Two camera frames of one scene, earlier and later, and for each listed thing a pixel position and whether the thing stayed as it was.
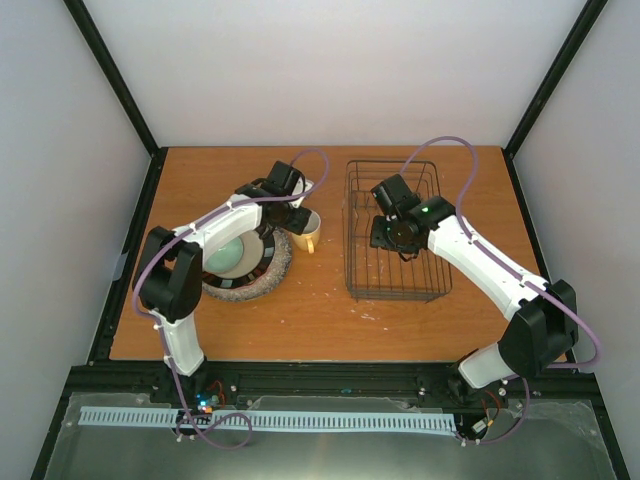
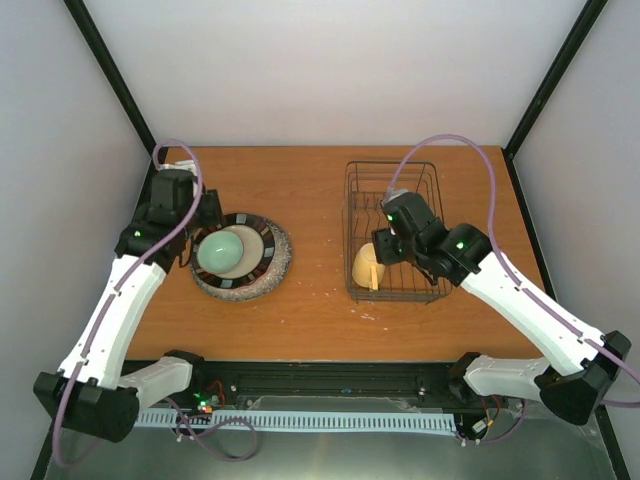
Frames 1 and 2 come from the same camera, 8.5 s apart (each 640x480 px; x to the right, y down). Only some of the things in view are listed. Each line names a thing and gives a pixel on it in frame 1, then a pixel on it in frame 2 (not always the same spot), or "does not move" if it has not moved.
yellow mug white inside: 308,240 to 366,271
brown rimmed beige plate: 257,253 does not move
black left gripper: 298,224 to 213,214
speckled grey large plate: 268,281 does not move
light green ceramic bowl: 227,258 does not move
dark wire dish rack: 374,273 does not move
